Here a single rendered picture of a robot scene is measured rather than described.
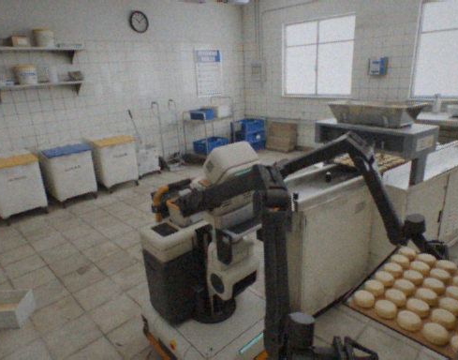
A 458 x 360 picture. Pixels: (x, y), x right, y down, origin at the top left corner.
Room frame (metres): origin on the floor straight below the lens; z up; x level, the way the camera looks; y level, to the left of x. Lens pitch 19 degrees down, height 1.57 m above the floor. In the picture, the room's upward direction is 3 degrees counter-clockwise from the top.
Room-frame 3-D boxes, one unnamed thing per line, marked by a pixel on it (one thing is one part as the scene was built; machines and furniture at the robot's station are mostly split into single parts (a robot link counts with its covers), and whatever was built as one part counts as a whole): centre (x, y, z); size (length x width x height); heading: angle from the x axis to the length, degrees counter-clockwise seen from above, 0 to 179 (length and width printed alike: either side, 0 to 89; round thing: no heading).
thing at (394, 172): (2.26, -1.51, 0.88); 1.28 x 0.01 x 0.07; 124
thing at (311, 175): (2.35, -1.01, 0.87); 2.01 x 0.03 x 0.07; 124
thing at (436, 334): (0.58, -0.47, 0.96); 0.05 x 0.05 x 0.02
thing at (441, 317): (0.62, -0.51, 0.96); 0.05 x 0.05 x 0.02
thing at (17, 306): (1.82, 1.62, 0.08); 0.30 x 0.22 x 0.16; 91
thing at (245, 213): (1.30, -0.05, 0.88); 0.28 x 0.16 x 0.22; 131
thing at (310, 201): (2.11, -1.17, 0.87); 2.01 x 0.03 x 0.07; 124
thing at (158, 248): (1.59, 0.20, 0.59); 0.55 x 0.34 x 0.83; 131
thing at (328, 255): (1.88, -0.58, 0.45); 0.70 x 0.34 x 0.90; 124
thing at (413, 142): (2.16, -1.00, 1.01); 0.72 x 0.33 x 0.34; 34
